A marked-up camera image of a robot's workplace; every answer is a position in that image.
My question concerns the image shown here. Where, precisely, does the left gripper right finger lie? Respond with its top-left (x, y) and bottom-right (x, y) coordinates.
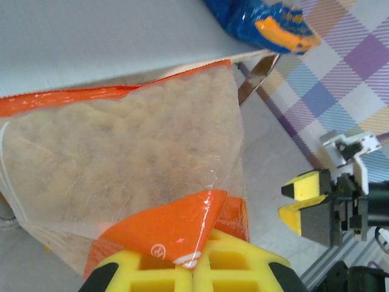
top-left (193, 229), bottom-right (308, 292)

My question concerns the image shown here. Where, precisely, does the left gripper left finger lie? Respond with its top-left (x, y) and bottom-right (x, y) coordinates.
top-left (78, 251), bottom-right (195, 292)

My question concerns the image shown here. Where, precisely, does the orange macaroni pasta bag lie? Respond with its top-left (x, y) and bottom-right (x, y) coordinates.
top-left (0, 59), bottom-right (252, 279)

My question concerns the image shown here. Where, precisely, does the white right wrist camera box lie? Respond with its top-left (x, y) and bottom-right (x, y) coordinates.
top-left (318, 130), bottom-right (383, 195)

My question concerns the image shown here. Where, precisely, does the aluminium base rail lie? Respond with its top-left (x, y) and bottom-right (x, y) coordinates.
top-left (299, 231), bottom-right (389, 287)

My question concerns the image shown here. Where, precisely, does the blue pasta bag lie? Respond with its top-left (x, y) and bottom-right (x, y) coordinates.
top-left (203, 0), bottom-right (323, 56)

